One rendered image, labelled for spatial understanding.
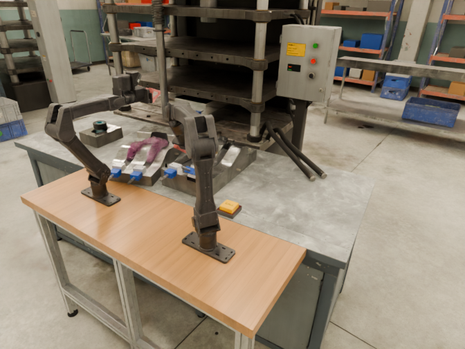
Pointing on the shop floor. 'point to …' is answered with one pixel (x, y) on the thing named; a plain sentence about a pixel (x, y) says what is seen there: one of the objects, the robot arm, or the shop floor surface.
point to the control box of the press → (306, 69)
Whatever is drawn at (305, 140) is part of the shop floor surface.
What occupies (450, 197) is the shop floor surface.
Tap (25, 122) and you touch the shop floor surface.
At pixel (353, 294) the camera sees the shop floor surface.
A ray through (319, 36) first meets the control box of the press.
